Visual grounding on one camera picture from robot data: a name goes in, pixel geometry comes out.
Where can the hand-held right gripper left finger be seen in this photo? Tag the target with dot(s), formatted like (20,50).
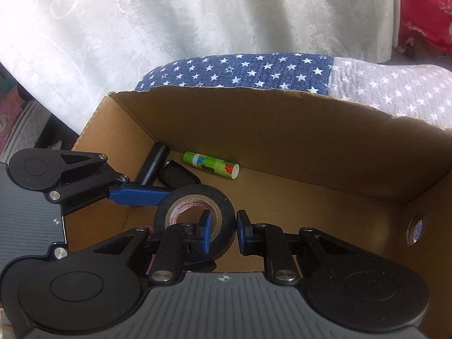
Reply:
(206,233)

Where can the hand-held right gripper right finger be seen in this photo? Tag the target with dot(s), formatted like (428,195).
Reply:
(242,233)

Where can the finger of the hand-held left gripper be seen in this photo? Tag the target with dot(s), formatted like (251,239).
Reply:
(141,196)
(199,265)

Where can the black electrical tape roll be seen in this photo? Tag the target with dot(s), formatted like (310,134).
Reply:
(226,215)

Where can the black cylindrical tube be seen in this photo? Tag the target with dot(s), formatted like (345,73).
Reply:
(153,164)

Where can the black key fob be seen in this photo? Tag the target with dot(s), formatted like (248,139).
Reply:
(176,176)

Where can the green lip balm stick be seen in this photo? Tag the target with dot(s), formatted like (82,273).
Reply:
(212,164)

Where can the brown cardboard box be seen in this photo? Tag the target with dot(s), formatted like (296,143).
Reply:
(282,141)

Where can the grey patterned floor mat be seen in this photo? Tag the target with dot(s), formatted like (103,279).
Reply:
(31,127)

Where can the star-print patchwork blanket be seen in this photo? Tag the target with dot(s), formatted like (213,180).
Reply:
(247,70)

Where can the white patterned curtain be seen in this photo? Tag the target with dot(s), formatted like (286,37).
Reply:
(176,24)

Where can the red floral cloth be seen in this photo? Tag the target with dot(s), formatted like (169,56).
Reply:
(427,10)

